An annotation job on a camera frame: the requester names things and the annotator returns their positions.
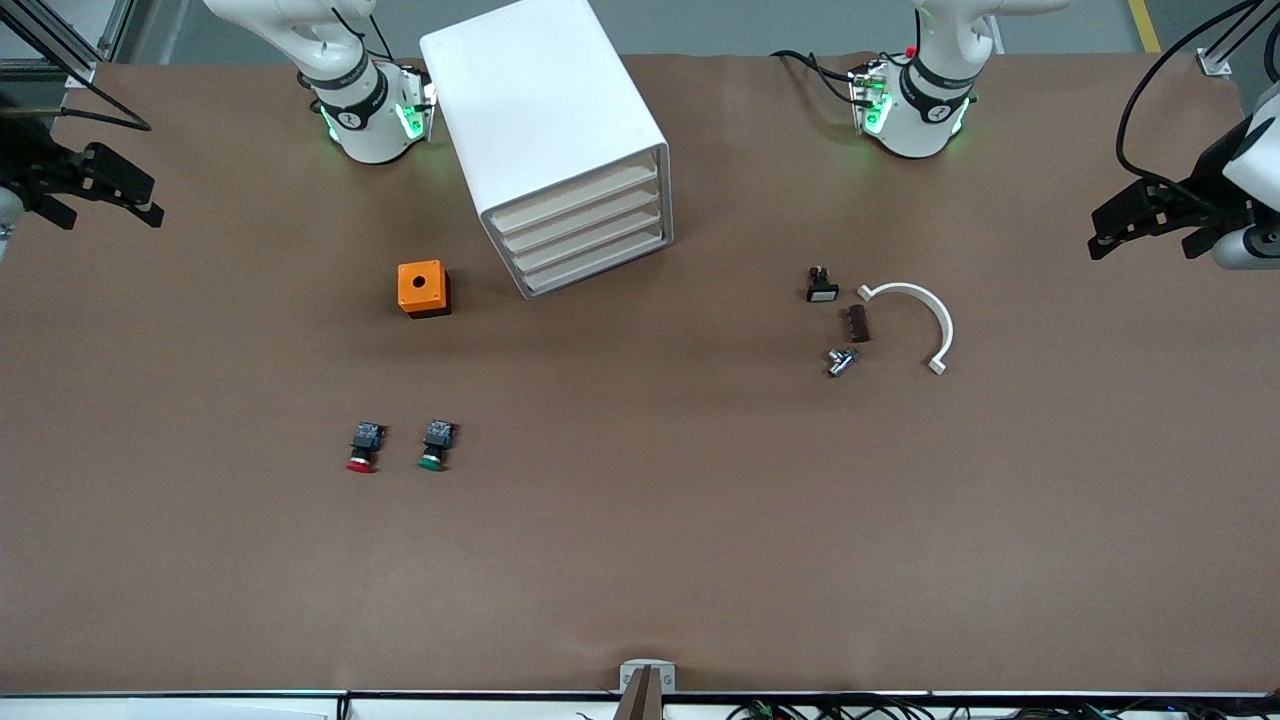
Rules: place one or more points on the aluminium frame profile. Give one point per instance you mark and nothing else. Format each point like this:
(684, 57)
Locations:
(80, 72)
(1215, 63)

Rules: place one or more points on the black switch with white face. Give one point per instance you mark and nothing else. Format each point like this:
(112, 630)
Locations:
(822, 292)

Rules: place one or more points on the red mushroom push button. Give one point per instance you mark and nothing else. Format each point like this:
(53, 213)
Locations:
(365, 440)

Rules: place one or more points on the orange button enclosure box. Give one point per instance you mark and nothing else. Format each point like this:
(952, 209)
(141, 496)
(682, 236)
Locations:
(408, 292)

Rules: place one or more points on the white drawer cabinet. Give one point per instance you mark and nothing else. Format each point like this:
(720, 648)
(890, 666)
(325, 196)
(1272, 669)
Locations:
(530, 90)

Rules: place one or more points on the green push button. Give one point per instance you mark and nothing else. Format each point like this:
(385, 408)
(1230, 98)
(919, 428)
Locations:
(437, 437)

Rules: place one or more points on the white curved plastic bracket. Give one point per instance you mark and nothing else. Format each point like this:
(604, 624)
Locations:
(946, 325)

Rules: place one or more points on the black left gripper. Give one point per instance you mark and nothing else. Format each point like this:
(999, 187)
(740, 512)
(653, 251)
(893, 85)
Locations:
(1207, 176)

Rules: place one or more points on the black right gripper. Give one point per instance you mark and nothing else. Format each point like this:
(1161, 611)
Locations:
(28, 160)

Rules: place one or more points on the brown terminal block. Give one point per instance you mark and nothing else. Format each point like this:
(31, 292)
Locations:
(857, 324)

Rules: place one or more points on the chrome pipe fitting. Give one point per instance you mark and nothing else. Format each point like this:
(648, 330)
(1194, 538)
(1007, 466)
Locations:
(840, 362)

